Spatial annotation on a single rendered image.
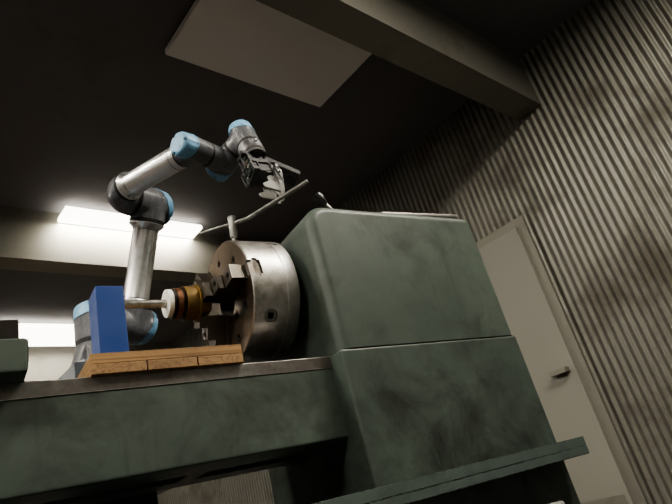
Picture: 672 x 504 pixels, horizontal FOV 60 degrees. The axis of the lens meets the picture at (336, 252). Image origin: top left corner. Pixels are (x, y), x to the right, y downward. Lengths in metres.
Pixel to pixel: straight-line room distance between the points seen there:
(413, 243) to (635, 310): 2.65
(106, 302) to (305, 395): 0.48
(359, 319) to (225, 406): 0.38
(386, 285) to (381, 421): 0.35
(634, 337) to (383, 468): 2.98
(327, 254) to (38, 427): 0.72
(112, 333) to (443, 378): 0.78
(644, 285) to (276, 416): 3.15
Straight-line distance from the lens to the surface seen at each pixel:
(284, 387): 1.29
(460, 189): 4.87
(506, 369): 1.65
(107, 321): 1.36
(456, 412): 1.47
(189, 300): 1.42
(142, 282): 2.04
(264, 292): 1.37
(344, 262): 1.44
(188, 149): 1.73
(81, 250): 5.17
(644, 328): 4.08
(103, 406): 1.16
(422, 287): 1.56
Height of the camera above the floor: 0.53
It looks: 24 degrees up
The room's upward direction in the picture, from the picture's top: 15 degrees counter-clockwise
